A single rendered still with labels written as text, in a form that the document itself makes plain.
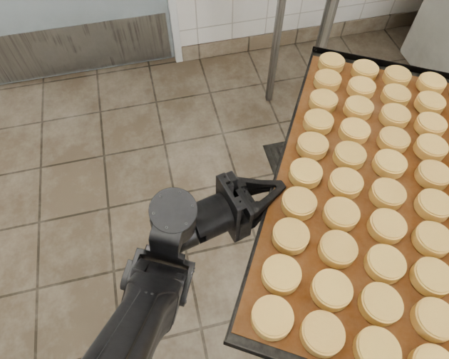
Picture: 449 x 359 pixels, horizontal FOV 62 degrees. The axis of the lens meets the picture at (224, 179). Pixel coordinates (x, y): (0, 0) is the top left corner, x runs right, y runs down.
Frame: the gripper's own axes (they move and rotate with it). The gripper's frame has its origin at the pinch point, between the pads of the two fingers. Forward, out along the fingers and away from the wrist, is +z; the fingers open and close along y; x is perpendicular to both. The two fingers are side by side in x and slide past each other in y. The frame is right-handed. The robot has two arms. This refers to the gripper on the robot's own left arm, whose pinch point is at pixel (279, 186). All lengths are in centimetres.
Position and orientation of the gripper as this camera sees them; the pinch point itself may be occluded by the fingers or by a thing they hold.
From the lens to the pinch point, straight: 57.4
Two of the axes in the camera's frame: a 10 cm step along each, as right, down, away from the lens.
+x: 4.6, 7.3, -5.1
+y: -0.1, 5.7, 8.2
